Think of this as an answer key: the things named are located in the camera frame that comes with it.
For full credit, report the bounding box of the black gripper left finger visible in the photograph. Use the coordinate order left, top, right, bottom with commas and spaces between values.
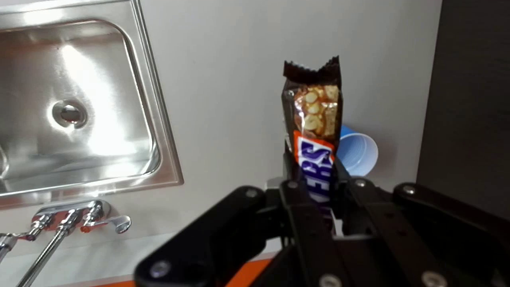
134, 179, 348, 287

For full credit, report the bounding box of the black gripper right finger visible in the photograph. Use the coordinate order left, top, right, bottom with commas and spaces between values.
333, 158, 510, 287

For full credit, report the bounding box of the Snickers candy bar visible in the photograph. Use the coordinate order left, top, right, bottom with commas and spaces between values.
281, 55, 343, 208

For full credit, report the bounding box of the blue plastic cup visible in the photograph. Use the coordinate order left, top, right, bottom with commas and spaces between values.
336, 125, 381, 179

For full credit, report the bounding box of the dark wood cabinet panel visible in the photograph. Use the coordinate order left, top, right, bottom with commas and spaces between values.
416, 0, 510, 222

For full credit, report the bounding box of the chrome faucet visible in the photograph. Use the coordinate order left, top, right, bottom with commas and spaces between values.
0, 198, 134, 287

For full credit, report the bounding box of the stainless steel sink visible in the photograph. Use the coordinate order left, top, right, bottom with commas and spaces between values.
0, 0, 185, 213

